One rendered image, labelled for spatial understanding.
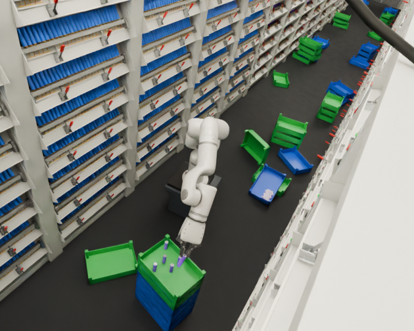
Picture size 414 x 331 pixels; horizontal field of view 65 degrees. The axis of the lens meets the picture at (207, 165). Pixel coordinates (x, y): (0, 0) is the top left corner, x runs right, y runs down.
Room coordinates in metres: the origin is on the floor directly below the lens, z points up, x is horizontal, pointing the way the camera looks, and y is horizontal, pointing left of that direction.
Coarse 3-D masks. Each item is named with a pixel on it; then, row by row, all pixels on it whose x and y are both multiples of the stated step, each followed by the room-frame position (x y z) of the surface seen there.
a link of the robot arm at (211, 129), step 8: (208, 120) 1.29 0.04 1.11; (216, 120) 1.36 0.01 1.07; (200, 128) 1.27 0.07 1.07; (208, 128) 1.25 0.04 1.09; (216, 128) 1.27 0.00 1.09; (224, 128) 1.39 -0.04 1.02; (200, 136) 1.23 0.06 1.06; (208, 136) 1.21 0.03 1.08; (216, 136) 1.24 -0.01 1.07; (224, 136) 1.37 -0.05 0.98
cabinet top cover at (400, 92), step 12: (408, 36) 1.01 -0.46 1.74; (396, 60) 0.79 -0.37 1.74; (408, 60) 0.81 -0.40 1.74; (396, 72) 0.72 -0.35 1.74; (408, 72) 0.73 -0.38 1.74; (384, 84) 0.72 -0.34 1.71; (396, 84) 0.65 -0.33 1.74; (408, 84) 0.67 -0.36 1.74; (384, 96) 0.58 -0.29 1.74; (396, 96) 0.60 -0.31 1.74; (408, 96) 0.61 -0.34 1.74; (396, 108) 0.55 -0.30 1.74; (408, 108) 0.56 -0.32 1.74
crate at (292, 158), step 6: (282, 150) 2.65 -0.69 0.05; (288, 150) 2.70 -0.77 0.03; (294, 150) 2.72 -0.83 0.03; (282, 156) 2.57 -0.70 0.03; (288, 156) 2.63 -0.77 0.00; (294, 156) 2.66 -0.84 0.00; (300, 156) 2.64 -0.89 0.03; (288, 162) 2.48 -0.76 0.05; (294, 162) 2.56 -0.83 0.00; (300, 162) 2.58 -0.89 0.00; (306, 162) 2.56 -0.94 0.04; (294, 168) 2.41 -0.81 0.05; (300, 168) 2.49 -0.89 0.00; (306, 168) 2.52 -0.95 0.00; (294, 174) 2.38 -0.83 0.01
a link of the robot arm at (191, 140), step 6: (192, 120) 1.41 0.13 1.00; (198, 120) 1.41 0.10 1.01; (186, 126) 1.40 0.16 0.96; (192, 126) 1.38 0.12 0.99; (198, 126) 1.38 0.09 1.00; (192, 132) 1.36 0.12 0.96; (198, 132) 1.37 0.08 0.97; (186, 138) 1.64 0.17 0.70; (192, 138) 1.59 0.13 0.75; (198, 138) 1.43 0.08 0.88; (186, 144) 1.62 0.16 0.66; (192, 144) 1.58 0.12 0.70
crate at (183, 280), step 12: (168, 240) 1.04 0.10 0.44; (144, 252) 0.92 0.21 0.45; (156, 252) 0.97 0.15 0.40; (168, 252) 0.99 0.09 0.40; (144, 264) 0.86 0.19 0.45; (168, 264) 0.92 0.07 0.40; (192, 264) 0.93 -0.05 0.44; (156, 276) 0.81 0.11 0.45; (168, 276) 0.85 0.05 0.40; (180, 276) 0.87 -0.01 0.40; (192, 276) 0.88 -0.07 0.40; (168, 288) 0.79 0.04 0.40; (180, 288) 0.80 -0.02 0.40; (192, 288) 0.81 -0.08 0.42
